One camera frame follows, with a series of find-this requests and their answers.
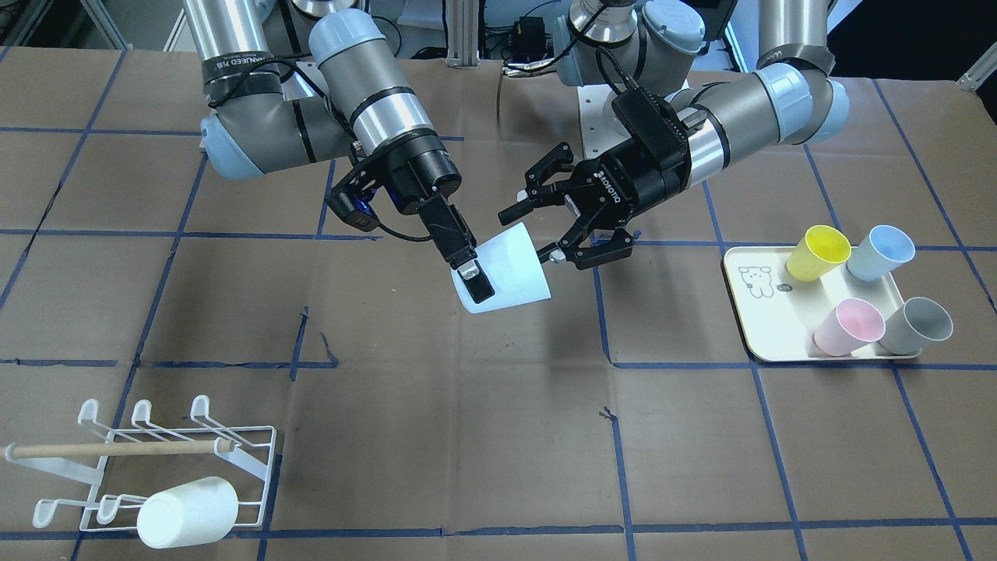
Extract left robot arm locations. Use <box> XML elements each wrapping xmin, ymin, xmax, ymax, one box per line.
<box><xmin>453</xmin><ymin>1</ymin><xmax>850</xmax><ymax>313</ymax></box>

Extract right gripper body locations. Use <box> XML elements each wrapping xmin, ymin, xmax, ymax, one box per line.
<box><xmin>382</xmin><ymin>132</ymin><xmax>477</xmax><ymax>270</ymax></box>

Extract cream tray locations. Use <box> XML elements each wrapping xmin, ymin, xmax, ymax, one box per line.
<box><xmin>722</xmin><ymin>246</ymin><xmax>904</xmax><ymax>362</ymax></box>

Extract grey cup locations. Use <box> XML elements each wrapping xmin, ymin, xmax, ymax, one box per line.
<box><xmin>879</xmin><ymin>297</ymin><xmax>953</xmax><ymax>355</ymax></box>

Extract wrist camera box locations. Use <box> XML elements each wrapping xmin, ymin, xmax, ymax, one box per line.
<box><xmin>610</xmin><ymin>86</ymin><xmax>690</xmax><ymax>170</ymax></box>

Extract yellow cup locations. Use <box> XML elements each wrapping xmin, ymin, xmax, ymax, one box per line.
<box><xmin>786</xmin><ymin>224</ymin><xmax>852</xmax><ymax>283</ymax></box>

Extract white wire cup rack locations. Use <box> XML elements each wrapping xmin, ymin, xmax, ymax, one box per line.
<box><xmin>2</xmin><ymin>395</ymin><xmax>278</xmax><ymax>537</ymax></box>

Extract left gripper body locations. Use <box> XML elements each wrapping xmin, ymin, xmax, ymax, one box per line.
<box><xmin>524</xmin><ymin>143</ymin><xmax>689</xmax><ymax>270</ymax></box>

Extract light blue cup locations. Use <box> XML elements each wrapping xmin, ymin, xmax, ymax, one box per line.
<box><xmin>845</xmin><ymin>224</ymin><xmax>916</xmax><ymax>283</ymax></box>

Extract white ikea cup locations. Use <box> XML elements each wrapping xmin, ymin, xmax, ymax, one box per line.
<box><xmin>136</xmin><ymin>476</ymin><xmax>239</xmax><ymax>549</ymax></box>

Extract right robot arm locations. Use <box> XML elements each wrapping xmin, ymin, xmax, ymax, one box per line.
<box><xmin>185</xmin><ymin>1</ymin><xmax>480</xmax><ymax>280</ymax></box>

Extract pink cup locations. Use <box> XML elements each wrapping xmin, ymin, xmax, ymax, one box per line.
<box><xmin>813</xmin><ymin>298</ymin><xmax>886</xmax><ymax>356</ymax></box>

